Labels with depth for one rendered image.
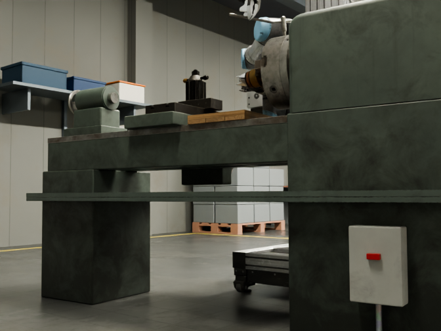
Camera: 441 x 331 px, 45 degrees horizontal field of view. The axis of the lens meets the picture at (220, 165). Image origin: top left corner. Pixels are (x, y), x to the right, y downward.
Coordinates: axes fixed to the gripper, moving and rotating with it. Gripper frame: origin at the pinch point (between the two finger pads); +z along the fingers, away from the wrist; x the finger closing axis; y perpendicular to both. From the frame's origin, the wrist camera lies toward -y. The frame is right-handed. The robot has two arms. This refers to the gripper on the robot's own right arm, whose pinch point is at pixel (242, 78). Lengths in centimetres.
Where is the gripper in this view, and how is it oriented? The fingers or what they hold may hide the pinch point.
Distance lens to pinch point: 245.8
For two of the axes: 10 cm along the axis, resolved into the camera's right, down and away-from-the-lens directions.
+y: -8.3, 0.3, 5.6
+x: -0.1, -10.0, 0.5
